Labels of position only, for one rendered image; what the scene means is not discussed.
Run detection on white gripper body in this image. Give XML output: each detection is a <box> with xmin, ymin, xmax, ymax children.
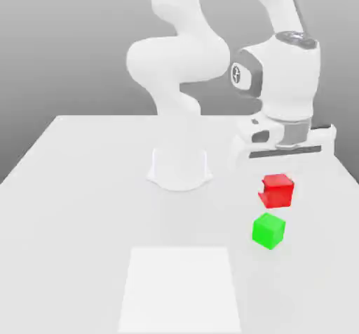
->
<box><xmin>232</xmin><ymin>144</ymin><xmax>337</xmax><ymax>178</ymax></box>

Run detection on small red cube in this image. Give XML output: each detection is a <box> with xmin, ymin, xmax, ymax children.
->
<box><xmin>257</xmin><ymin>173</ymin><xmax>295</xmax><ymax>209</ymax></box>

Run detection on small green cube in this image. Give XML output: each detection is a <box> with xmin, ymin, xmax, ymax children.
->
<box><xmin>251</xmin><ymin>212</ymin><xmax>286</xmax><ymax>251</ymax></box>

